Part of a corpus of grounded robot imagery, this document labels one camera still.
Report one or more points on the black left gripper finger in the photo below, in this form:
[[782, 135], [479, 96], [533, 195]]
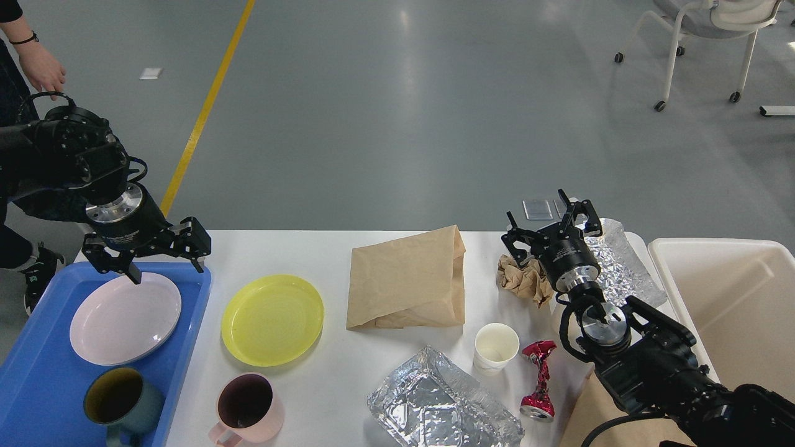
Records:
[[189, 239], [95, 250]]

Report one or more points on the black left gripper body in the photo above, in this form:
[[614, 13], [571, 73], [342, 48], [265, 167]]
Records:
[[129, 222]]

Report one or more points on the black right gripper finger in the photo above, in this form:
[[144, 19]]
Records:
[[522, 244], [567, 228]]

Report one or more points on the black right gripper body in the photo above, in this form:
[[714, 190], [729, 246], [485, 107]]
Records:
[[565, 257]]

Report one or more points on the yellow plastic plate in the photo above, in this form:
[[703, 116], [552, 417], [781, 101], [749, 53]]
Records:
[[272, 320]]

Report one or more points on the pink mug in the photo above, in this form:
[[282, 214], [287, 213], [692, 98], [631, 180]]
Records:
[[249, 410]]

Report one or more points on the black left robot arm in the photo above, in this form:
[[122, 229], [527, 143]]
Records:
[[74, 149]]

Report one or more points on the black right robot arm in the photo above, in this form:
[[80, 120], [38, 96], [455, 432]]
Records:
[[642, 357]]

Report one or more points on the brown paper bag under arm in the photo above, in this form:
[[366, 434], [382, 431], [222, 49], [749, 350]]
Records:
[[595, 407]]

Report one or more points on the person's left hand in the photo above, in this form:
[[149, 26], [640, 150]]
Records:
[[44, 72]]

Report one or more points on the floor socket plate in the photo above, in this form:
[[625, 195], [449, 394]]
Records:
[[537, 210]]

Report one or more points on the crumpled brown paper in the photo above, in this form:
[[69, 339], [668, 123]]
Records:
[[528, 282]]

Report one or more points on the crumpled foil sheet right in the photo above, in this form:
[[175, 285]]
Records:
[[622, 273]]

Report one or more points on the person in black clothes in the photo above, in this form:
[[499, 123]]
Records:
[[37, 263]]

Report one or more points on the brown paper bag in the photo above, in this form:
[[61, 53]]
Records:
[[410, 282]]

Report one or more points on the white paper cup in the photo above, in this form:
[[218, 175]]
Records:
[[496, 344]]

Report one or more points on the teal mug yellow inside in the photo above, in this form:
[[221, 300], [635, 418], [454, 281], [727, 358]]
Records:
[[125, 404]]

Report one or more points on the crushed red can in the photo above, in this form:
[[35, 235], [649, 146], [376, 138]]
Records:
[[538, 405]]

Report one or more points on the beige plastic bin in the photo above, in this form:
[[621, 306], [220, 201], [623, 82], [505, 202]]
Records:
[[737, 298]]

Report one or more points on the foil tray front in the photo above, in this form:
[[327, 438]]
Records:
[[430, 401]]

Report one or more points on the white chair leg right edge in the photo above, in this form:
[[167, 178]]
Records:
[[777, 111]]

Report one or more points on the yellow floor tape line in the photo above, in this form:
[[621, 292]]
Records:
[[204, 114]]

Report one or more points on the white office chair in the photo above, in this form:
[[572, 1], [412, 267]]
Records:
[[708, 20]]

